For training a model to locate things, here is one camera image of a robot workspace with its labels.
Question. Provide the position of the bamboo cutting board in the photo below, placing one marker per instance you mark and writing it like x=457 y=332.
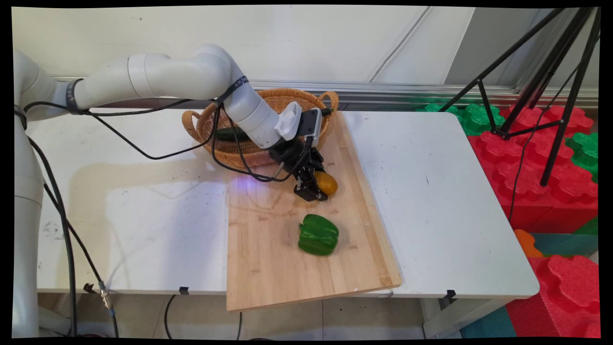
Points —
x=268 y=268

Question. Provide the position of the black camera tripod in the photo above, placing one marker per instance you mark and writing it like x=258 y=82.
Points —
x=560 y=72

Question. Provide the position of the teal foam mat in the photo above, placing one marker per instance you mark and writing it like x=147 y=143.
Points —
x=565 y=244

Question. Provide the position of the green bell pepper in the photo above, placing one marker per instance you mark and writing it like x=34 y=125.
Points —
x=318 y=235

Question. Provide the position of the orange foam piece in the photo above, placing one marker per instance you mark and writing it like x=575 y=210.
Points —
x=527 y=243

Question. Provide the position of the red foam block on floor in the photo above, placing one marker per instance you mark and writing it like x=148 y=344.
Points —
x=560 y=297

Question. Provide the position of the yellow-brown mango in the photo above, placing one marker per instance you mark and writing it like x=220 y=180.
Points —
x=328 y=183

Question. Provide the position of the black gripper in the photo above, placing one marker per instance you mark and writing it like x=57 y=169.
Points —
x=294 y=155

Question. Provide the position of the aluminium wall rail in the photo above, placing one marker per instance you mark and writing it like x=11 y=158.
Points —
x=392 y=91

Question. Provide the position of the large red foam block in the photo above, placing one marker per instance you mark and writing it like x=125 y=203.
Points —
x=536 y=167

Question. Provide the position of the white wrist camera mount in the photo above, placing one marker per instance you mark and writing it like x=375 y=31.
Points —
x=289 y=120

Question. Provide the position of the green foam block flat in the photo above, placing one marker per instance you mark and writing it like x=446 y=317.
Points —
x=469 y=117

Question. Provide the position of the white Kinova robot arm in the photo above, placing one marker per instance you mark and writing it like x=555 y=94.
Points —
x=167 y=76

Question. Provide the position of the green foam block thick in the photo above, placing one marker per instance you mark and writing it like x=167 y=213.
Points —
x=585 y=151

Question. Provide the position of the woven wicker basket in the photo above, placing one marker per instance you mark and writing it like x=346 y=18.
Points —
x=282 y=98

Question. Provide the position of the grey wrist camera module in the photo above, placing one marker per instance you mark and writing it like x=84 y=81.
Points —
x=310 y=123

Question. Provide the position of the white table leg frame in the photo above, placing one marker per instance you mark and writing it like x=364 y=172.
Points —
x=459 y=314

